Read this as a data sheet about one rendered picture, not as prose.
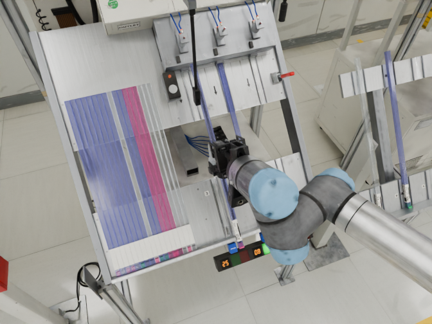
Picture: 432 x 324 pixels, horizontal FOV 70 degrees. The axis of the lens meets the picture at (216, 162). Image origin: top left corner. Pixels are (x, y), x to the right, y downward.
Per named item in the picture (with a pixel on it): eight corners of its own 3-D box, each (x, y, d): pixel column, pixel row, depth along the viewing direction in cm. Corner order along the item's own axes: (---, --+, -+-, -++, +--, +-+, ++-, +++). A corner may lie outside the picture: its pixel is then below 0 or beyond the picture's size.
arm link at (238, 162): (273, 190, 62) (235, 202, 60) (263, 182, 66) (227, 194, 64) (268, 154, 59) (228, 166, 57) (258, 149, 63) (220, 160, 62)
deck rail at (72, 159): (114, 274, 93) (112, 283, 87) (107, 277, 93) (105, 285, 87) (43, 39, 88) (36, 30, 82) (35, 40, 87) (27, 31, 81)
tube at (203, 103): (242, 245, 86) (243, 247, 84) (238, 247, 85) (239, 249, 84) (195, 63, 81) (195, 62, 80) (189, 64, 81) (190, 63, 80)
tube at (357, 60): (380, 216, 101) (384, 216, 100) (377, 217, 101) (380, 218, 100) (357, 58, 93) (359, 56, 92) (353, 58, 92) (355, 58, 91)
